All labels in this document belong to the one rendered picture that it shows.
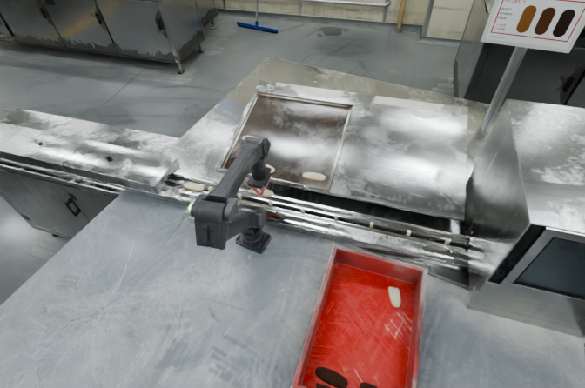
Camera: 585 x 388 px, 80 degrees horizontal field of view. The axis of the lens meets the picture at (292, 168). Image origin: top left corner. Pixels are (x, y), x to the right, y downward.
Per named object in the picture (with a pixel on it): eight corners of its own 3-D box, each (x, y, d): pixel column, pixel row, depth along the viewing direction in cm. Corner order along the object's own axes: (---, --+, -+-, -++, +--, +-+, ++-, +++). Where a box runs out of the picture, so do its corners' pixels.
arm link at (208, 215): (184, 251, 92) (221, 257, 90) (190, 200, 91) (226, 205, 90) (240, 223, 136) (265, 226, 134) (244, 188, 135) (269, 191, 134)
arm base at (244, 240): (234, 243, 138) (260, 254, 134) (231, 231, 132) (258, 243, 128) (246, 226, 143) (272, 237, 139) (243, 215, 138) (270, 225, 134)
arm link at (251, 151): (191, 222, 94) (230, 228, 92) (188, 205, 91) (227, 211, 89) (243, 147, 130) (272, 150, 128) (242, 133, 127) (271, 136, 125)
